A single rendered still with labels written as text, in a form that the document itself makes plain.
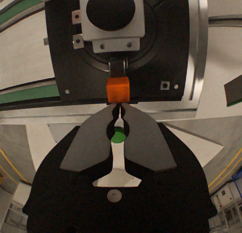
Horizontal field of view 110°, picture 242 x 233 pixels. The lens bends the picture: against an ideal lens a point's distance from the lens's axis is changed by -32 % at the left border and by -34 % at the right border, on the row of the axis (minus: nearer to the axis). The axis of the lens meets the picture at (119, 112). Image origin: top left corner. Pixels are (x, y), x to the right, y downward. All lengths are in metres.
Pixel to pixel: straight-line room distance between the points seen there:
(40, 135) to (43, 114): 0.25
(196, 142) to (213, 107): 0.17
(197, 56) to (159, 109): 0.13
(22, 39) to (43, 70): 0.10
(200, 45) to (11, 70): 0.45
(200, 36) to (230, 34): 0.21
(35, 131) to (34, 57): 0.32
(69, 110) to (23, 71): 0.17
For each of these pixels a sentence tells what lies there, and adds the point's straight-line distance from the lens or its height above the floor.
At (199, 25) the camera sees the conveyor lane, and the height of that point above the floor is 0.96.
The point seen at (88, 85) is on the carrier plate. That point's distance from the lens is 0.23.
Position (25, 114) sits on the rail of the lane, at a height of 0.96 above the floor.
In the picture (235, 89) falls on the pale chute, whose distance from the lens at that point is 0.26.
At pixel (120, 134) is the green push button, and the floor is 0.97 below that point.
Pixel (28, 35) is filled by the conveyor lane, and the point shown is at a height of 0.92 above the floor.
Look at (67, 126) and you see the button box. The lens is 0.30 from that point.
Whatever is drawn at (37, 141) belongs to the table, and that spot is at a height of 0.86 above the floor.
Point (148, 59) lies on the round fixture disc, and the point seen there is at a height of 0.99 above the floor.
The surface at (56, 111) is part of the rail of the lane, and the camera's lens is 0.29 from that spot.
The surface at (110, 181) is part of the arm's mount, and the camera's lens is 0.55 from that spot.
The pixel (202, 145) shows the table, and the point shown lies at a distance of 0.60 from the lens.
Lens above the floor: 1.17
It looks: 58 degrees down
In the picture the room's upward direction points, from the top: 178 degrees counter-clockwise
